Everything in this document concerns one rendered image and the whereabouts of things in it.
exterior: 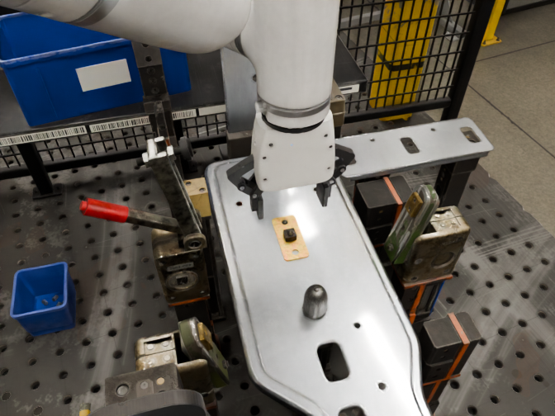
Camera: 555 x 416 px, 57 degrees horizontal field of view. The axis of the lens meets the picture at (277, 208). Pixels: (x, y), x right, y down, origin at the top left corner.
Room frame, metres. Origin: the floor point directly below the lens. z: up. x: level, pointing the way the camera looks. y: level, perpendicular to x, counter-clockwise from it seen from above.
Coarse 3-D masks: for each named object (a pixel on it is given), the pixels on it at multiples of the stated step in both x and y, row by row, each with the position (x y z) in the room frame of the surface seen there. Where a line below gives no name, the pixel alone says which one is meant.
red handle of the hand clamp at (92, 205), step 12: (84, 204) 0.42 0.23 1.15; (96, 204) 0.42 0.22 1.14; (108, 204) 0.43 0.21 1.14; (96, 216) 0.41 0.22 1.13; (108, 216) 0.41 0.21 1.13; (120, 216) 0.42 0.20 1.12; (132, 216) 0.43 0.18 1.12; (144, 216) 0.43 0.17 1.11; (156, 216) 0.44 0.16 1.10; (156, 228) 0.43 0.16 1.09; (168, 228) 0.43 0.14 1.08
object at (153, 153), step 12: (156, 144) 0.45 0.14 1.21; (180, 144) 0.45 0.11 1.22; (144, 156) 0.44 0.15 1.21; (156, 156) 0.43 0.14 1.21; (168, 156) 0.44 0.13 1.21; (192, 156) 0.44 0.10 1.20; (156, 168) 0.43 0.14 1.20; (168, 168) 0.43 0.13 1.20; (168, 180) 0.43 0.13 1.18; (180, 180) 0.46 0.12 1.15; (168, 192) 0.43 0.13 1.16; (180, 192) 0.43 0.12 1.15; (180, 204) 0.43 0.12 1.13; (180, 216) 0.43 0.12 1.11; (192, 216) 0.43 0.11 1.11; (180, 228) 0.43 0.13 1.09; (192, 228) 0.43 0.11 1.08
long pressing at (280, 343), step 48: (240, 192) 0.58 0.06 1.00; (288, 192) 0.58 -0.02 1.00; (336, 192) 0.58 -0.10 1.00; (240, 240) 0.48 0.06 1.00; (336, 240) 0.48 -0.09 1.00; (240, 288) 0.39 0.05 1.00; (288, 288) 0.39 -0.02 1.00; (336, 288) 0.39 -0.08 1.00; (384, 288) 0.39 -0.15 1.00; (240, 336) 0.32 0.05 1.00; (288, 336) 0.32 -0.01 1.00; (336, 336) 0.32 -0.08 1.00; (384, 336) 0.32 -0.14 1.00; (288, 384) 0.26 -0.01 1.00; (336, 384) 0.26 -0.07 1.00
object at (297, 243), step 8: (288, 216) 0.52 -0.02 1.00; (280, 224) 0.51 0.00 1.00; (288, 224) 0.51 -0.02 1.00; (296, 224) 0.51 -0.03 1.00; (280, 232) 0.49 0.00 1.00; (296, 232) 0.49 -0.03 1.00; (280, 240) 0.48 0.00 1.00; (288, 240) 0.48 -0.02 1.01; (296, 240) 0.48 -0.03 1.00; (304, 240) 0.48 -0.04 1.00; (288, 248) 0.46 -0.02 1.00; (296, 248) 0.46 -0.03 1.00; (304, 248) 0.46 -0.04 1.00; (288, 256) 0.45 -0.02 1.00; (296, 256) 0.45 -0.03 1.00; (304, 256) 0.45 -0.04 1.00
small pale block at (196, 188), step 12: (192, 180) 0.54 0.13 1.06; (204, 180) 0.54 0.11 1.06; (192, 192) 0.52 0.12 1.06; (204, 192) 0.52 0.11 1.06; (192, 204) 0.51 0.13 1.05; (204, 204) 0.52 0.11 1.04; (204, 216) 0.51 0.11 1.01; (204, 228) 0.52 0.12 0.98; (204, 252) 0.52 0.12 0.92; (216, 276) 0.52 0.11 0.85; (216, 288) 0.52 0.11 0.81; (216, 300) 0.52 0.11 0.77; (216, 312) 0.52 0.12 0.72
